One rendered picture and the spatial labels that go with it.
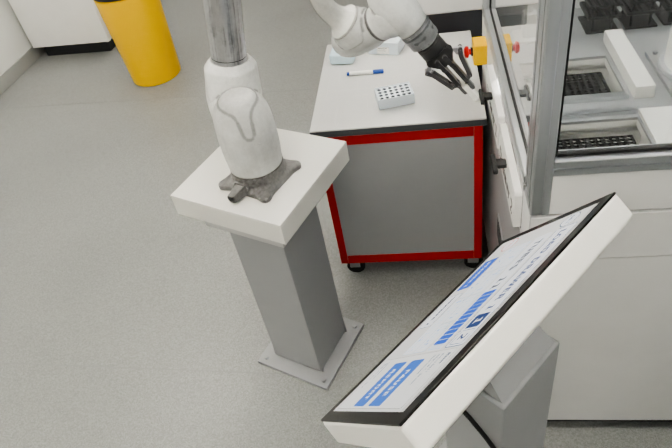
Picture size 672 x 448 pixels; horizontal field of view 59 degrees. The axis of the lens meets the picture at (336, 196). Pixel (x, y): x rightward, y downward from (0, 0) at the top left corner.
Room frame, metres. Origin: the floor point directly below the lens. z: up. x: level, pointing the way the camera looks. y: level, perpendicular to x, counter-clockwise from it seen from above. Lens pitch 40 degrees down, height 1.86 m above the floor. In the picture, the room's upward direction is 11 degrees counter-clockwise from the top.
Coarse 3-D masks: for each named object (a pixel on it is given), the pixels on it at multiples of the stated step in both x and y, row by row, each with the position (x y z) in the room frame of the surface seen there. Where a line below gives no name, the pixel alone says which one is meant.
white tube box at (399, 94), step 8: (376, 88) 1.78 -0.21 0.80; (384, 88) 1.77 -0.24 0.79; (392, 88) 1.76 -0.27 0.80; (400, 88) 1.75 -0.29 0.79; (408, 88) 1.74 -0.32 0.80; (376, 96) 1.73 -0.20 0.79; (384, 96) 1.72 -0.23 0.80; (392, 96) 1.72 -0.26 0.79; (400, 96) 1.70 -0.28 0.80; (408, 96) 1.70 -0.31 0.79; (384, 104) 1.70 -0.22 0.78; (392, 104) 1.70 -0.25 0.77; (400, 104) 1.70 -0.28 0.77
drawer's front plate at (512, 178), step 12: (504, 132) 1.22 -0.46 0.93; (504, 144) 1.17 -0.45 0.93; (504, 156) 1.16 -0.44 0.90; (504, 168) 1.15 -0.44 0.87; (516, 168) 1.07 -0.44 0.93; (504, 180) 1.14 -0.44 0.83; (516, 180) 1.03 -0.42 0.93; (516, 192) 0.99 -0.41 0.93; (516, 204) 0.98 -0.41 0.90; (516, 216) 0.98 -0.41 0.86
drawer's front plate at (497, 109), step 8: (488, 72) 1.53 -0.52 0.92; (488, 80) 1.53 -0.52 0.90; (496, 80) 1.47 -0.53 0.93; (488, 88) 1.52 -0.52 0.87; (496, 88) 1.43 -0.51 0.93; (496, 96) 1.39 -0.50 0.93; (488, 104) 1.51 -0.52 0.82; (496, 104) 1.35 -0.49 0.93; (496, 112) 1.33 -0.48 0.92; (496, 120) 1.32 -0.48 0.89; (504, 120) 1.28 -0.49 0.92; (496, 128) 1.32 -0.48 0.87; (496, 136) 1.31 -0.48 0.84; (496, 144) 1.31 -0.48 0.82
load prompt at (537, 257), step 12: (564, 228) 0.64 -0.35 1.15; (552, 240) 0.62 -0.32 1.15; (540, 252) 0.61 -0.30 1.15; (528, 264) 0.59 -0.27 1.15; (516, 276) 0.57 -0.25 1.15; (504, 288) 0.56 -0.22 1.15; (492, 300) 0.54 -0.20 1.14; (480, 312) 0.52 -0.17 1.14; (492, 312) 0.50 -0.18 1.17; (468, 324) 0.51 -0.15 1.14; (480, 324) 0.48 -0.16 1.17; (456, 336) 0.49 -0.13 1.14; (468, 336) 0.47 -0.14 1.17
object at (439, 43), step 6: (438, 36) 1.45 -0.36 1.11; (438, 42) 1.44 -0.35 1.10; (444, 42) 1.45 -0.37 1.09; (432, 48) 1.43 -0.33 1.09; (438, 48) 1.43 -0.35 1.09; (444, 48) 1.45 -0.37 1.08; (450, 48) 1.44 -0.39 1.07; (420, 54) 1.45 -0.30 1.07; (426, 54) 1.43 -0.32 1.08; (432, 54) 1.43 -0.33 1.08; (438, 54) 1.43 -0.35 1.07; (444, 54) 1.45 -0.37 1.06; (450, 54) 1.44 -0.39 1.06; (426, 60) 1.44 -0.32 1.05; (432, 60) 1.45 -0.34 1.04; (438, 60) 1.45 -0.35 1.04; (432, 66) 1.45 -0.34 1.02; (444, 66) 1.45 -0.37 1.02
